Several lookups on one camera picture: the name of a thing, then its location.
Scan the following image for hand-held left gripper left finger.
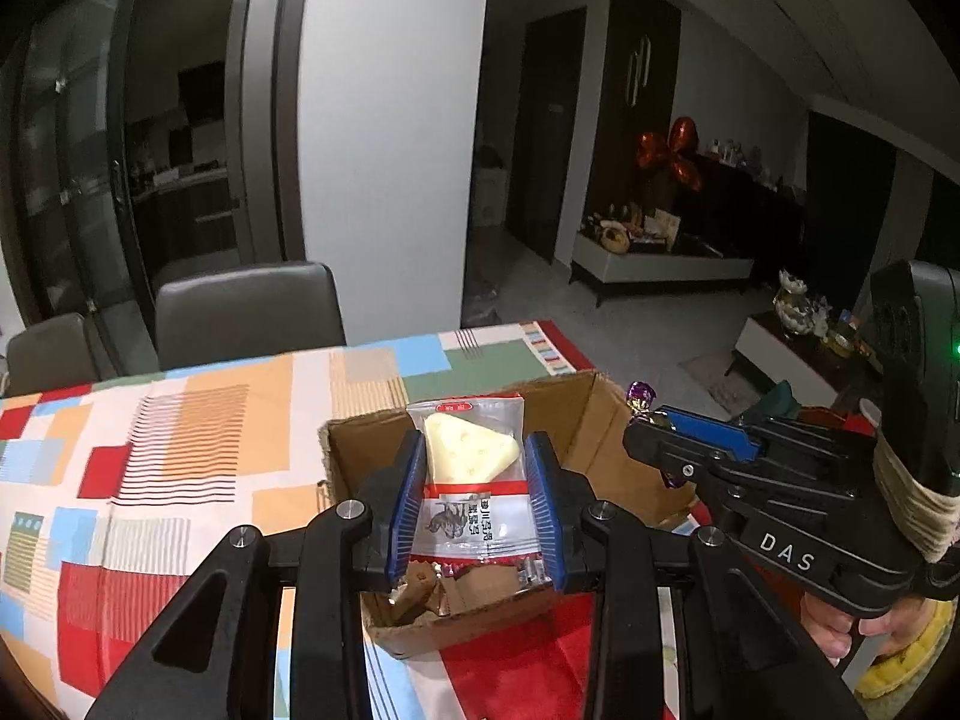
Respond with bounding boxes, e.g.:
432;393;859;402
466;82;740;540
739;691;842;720
84;429;428;720

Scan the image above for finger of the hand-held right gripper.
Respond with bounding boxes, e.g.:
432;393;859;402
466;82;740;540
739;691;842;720
621;420;856;518
652;405;878;481

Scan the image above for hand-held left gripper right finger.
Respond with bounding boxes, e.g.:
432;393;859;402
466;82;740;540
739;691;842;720
523;431;867;720

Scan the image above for purple candy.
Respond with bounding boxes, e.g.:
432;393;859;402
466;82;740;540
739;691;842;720
625;379;662;421

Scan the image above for cheese snack packet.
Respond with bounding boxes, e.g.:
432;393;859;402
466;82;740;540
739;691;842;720
405;394;552;597

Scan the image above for cardboard box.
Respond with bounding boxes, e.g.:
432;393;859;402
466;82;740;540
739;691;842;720
319;369;702;661

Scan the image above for brown snack packet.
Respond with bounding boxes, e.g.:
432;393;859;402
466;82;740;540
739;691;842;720
388;561;542;625

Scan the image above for person's right hand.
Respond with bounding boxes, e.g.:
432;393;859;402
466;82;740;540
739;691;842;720
801;591;935;672

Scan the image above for green cloth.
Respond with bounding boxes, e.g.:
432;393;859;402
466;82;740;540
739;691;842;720
750;381;800;421

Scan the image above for white coffee table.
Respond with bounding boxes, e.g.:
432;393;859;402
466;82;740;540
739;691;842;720
731;311;886;410

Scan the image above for glass flower ornament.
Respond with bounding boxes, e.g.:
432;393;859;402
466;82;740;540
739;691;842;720
772;270;830;335

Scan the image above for white low cabinet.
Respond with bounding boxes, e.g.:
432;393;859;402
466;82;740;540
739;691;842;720
570;229;755;308

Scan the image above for patchwork tablecloth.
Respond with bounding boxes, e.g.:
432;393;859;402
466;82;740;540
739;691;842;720
0;319;713;720

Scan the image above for dark sideboard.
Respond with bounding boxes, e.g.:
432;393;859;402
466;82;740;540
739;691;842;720
675;154;811;260

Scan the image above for grey chair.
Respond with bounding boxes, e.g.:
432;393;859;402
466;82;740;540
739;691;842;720
154;261;347;370
4;313;102;397

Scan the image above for orange foil balloons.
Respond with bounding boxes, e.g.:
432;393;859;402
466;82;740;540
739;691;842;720
636;116;706;192

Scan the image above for white floor box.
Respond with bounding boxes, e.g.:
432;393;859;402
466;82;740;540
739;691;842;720
471;163;507;227

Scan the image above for dark room door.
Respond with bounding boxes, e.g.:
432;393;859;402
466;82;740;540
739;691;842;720
506;6;587;263

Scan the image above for dark tall wardrobe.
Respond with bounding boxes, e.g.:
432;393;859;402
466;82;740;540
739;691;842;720
585;0;683;211

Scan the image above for sliding glass door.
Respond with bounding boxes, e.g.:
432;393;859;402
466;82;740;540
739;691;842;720
0;0;316;361

